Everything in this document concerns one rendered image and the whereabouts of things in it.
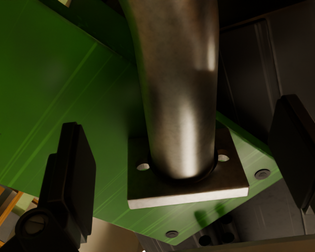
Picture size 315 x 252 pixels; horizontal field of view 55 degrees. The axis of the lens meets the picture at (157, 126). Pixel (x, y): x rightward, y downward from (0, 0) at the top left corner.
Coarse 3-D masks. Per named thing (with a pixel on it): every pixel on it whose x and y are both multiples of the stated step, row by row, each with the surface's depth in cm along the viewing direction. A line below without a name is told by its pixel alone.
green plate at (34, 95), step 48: (0, 0) 11; (48, 0) 12; (96, 0) 19; (0, 48) 13; (48, 48) 13; (96, 48) 13; (0, 96) 14; (48, 96) 14; (96, 96) 14; (0, 144) 16; (48, 144) 16; (96, 144) 17; (240, 144) 17; (96, 192) 19
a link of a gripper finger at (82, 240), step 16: (64, 128) 12; (80, 128) 13; (64, 144) 12; (80, 144) 12; (48, 160) 12; (64, 160) 11; (80, 160) 12; (48, 176) 12; (64, 176) 11; (80, 176) 12; (48, 192) 10; (64, 192) 10; (80, 192) 11; (48, 208) 11; (64, 208) 10; (80, 208) 11; (64, 224) 10; (80, 224) 11; (16, 240) 10; (80, 240) 11
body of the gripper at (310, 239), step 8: (256, 240) 8; (264, 240) 8; (272, 240) 8; (280, 240) 8; (288, 240) 8; (296, 240) 8; (304, 240) 8; (312, 240) 8; (192, 248) 8; (200, 248) 8; (208, 248) 8; (216, 248) 8; (224, 248) 8; (232, 248) 8; (240, 248) 8; (248, 248) 8; (256, 248) 8; (264, 248) 8; (272, 248) 8; (280, 248) 8; (288, 248) 8; (296, 248) 8; (304, 248) 8; (312, 248) 8
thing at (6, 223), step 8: (0, 192) 570; (16, 192) 641; (16, 200) 568; (24, 200) 588; (32, 200) 648; (8, 208) 547; (16, 208) 575; (24, 208) 577; (0, 216) 527; (8, 216) 549; (16, 216) 560; (0, 224) 523; (8, 224) 538; (0, 232) 518; (8, 232) 528; (0, 240) 509
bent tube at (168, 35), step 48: (144, 0) 8; (192, 0) 8; (144, 48) 10; (192, 48) 9; (144, 96) 11; (192, 96) 11; (144, 144) 16; (192, 144) 12; (144, 192) 14; (192, 192) 13; (240, 192) 14
